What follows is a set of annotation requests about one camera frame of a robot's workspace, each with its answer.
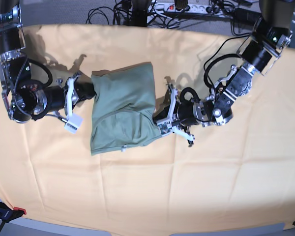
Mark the yellow table cloth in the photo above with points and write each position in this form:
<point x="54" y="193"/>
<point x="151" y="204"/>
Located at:
<point x="236" y="176"/>

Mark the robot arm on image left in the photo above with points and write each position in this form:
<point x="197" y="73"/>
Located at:
<point x="27" y="90"/>

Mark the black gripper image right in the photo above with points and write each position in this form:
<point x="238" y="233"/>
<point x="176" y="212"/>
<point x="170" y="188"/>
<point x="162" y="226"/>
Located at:
<point x="187" y="113"/>

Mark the green T-shirt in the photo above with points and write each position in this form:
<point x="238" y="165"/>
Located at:
<point x="122" y="114"/>

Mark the white power strip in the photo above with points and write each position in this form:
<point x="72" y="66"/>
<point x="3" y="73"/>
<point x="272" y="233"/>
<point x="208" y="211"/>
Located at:
<point x="191" y="8"/>

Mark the black monitor stand post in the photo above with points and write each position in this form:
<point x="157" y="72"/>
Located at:
<point x="139" y="13"/>

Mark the black power adapter brick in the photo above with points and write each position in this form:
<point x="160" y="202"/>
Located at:
<point x="245" y="16"/>

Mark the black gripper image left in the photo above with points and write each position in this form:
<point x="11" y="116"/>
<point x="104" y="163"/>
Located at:
<point x="56" y="96"/>

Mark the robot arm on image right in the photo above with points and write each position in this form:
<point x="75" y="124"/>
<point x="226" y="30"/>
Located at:
<point x="271" y="34"/>

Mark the blue black bar clamp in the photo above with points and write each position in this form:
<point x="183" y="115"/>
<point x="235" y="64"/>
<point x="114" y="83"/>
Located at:
<point x="7" y="214"/>

